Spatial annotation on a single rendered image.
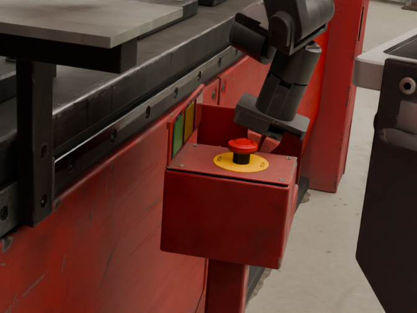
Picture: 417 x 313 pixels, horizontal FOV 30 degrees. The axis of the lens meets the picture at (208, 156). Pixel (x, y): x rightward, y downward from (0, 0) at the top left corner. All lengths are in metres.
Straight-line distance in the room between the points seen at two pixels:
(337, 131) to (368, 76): 2.53
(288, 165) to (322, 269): 1.46
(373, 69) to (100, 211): 0.65
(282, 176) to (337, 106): 1.97
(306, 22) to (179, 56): 0.30
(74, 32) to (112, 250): 0.50
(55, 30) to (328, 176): 2.43
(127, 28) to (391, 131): 0.31
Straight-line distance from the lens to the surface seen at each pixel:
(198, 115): 1.12
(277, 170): 1.00
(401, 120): 0.43
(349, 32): 2.88
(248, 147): 0.99
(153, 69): 1.13
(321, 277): 2.42
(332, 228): 2.76
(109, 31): 0.66
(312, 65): 1.05
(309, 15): 1.00
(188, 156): 1.02
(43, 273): 0.92
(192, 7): 1.48
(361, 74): 0.44
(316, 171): 3.03
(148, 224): 1.23
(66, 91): 0.94
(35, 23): 0.69
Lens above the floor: 1.13
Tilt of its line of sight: 20 degrees down
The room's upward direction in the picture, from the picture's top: 4 degrees clockwise
